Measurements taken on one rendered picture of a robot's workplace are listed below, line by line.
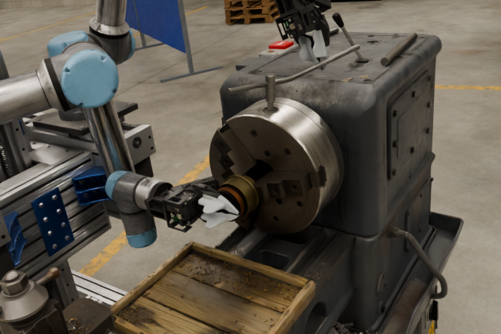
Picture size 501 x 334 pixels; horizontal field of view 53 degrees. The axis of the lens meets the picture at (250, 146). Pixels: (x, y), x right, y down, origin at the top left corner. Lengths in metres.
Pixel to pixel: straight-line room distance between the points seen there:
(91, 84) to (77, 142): 0.52
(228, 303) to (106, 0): 0.90
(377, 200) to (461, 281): 1.37
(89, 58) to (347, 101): 0.58
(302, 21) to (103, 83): 0.44
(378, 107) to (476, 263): 1.65
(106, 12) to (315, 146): 0.76
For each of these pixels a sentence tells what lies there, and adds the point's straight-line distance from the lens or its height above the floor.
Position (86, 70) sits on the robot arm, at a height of 1.40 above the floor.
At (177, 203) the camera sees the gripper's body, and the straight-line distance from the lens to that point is 1.07.
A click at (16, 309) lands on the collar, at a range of 0.88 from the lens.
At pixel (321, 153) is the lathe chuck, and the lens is 1.12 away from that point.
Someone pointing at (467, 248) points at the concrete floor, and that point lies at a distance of 2.83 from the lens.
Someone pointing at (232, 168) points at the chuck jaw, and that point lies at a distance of 1.12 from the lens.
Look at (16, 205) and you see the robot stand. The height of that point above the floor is 1.04.
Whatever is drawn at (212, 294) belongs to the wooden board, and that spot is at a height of 0.88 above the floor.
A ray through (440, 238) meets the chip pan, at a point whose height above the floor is 0.54.
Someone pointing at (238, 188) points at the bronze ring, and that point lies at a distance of 1.08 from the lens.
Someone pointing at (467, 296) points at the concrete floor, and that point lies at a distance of 2.54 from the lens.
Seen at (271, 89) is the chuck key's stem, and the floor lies 1.29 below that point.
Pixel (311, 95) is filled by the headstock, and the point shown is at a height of 1.23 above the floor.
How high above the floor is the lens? 1.64
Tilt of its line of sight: 24 degrees down
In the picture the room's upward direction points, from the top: 7 degrees counter-clockwise
